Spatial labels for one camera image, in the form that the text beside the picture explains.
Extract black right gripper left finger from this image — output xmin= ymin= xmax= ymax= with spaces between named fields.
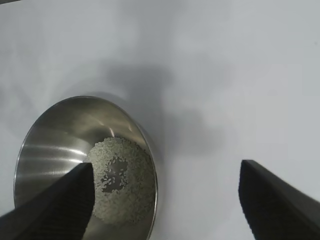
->
xmin=0 ymin=161 xmax=96 ymax=240

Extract white rice grains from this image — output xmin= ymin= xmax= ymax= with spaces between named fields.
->
xmin=85 ymin=136 xmax=158 ymax=224

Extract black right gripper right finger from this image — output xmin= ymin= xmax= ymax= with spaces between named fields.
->
xmin=238 ymin=159 xmax=320 ymax=240

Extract stainless steel mixing bowl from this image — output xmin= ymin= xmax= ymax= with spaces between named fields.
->
xmin=13 ymin=95 xmax=161 ymax=240

